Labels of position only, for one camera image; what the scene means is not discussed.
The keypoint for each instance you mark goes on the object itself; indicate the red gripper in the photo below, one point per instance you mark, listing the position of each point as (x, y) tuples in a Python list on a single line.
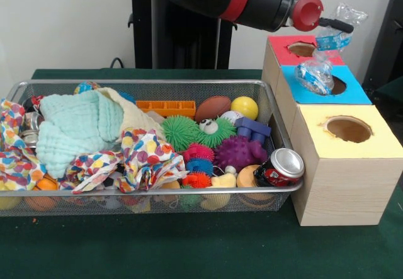
[(308, 13)]

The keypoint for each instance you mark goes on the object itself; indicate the cream waffle cloth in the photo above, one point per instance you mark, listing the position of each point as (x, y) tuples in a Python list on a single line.
[(135, 118)]

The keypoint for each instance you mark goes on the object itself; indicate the polka dot cloth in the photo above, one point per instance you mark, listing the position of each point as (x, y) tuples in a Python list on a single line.
[(148, 156), (15, 162)]

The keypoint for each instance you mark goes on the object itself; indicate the mint waffle cloth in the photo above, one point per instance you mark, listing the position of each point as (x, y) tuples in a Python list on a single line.
[(75, 128)]

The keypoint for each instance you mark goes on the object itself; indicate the black chair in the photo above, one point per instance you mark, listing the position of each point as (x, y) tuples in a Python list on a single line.
[(387, 39)]

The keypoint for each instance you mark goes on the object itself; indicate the dark green side table cloth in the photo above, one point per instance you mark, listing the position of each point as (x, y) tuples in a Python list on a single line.
[(393, 93)]

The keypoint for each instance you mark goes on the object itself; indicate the smooth yellow ball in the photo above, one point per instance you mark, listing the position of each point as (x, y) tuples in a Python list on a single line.
[(244, 106)]

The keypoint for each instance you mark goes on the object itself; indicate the black and white can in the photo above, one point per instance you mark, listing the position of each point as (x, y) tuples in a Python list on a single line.
[(286, 164)]

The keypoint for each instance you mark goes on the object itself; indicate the purple spiky ball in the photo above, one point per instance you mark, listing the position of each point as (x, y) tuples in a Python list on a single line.
[(239, 153)]

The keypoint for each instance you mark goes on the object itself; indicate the green spiky toy with eyes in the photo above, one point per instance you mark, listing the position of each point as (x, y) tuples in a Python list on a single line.
[(179, 131)]

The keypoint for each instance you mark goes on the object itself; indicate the small orange basketball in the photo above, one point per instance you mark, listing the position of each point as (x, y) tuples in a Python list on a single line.
[(47, 184)]

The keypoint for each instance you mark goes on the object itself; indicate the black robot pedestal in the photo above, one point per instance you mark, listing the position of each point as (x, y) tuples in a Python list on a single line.
[(189, 33)]

